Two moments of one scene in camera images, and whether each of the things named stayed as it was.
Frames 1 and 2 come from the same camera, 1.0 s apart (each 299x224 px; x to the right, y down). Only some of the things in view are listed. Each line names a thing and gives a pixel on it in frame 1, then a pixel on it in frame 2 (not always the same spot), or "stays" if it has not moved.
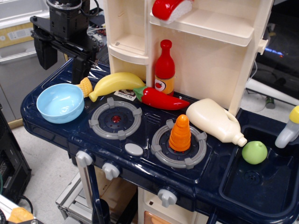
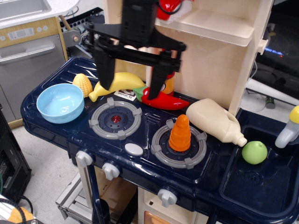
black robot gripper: (68, 26) → (136, 38)
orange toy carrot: (180, 138) stays
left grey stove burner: (115, 120) stays
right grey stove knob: (168, 197) stays
